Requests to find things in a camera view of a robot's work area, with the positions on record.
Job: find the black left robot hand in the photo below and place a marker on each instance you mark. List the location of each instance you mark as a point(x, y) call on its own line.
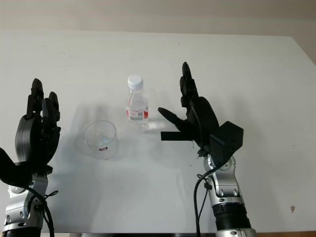
point(29, 138)

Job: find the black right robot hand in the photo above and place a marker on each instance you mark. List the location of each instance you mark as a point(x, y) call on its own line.
point(206, 116)

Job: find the clear plastic water bottle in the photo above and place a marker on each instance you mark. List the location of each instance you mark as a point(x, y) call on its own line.
point(137, 108)

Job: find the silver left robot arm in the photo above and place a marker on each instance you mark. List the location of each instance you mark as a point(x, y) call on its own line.
point(19, 207)

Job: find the clear glass cup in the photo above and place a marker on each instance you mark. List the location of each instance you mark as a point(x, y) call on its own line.
point(101, 143)

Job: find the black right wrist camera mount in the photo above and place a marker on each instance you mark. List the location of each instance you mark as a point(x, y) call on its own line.
point(228, 140)

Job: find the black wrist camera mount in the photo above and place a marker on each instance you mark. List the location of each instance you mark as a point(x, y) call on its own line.
point(228, 140)
point(10, 170)

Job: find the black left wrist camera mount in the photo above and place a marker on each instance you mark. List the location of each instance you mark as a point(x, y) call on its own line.
point(10, 170)

